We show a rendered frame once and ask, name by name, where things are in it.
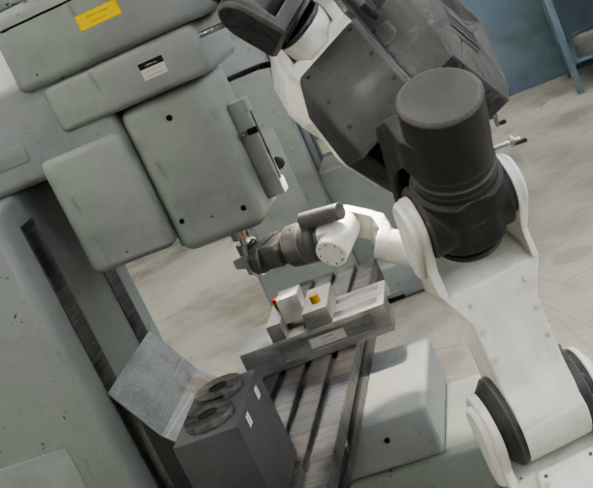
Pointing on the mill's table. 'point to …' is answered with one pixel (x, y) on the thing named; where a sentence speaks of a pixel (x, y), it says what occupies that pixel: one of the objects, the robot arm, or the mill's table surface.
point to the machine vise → (296, 348)
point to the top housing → (81, 33)
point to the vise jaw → (319, 313)
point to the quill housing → (198, 160)
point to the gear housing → (139, 73)
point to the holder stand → (235, 437)
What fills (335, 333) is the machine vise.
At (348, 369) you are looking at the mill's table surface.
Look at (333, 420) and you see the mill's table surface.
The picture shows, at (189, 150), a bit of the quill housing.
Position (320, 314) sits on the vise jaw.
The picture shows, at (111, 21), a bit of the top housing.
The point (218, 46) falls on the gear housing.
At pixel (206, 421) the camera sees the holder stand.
